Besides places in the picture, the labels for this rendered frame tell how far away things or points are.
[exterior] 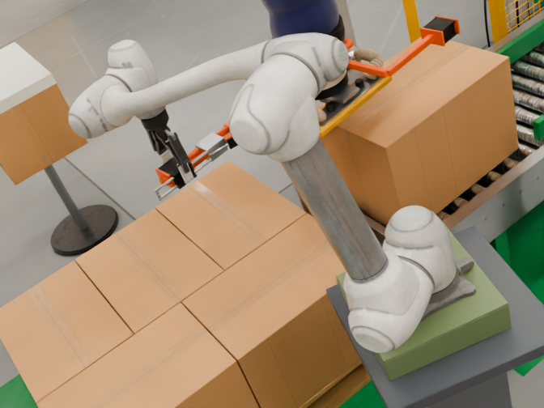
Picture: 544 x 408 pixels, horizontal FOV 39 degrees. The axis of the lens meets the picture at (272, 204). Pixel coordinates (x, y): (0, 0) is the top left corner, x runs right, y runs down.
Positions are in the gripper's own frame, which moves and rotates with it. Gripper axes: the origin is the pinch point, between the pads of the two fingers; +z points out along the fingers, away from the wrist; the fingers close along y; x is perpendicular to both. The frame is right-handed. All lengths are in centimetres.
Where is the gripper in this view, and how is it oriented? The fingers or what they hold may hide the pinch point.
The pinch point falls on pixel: (177, 169)
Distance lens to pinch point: 221.3
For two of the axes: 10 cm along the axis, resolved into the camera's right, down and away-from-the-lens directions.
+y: -6.4, -3.2, 6.9
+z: 2.8, 7.5, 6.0
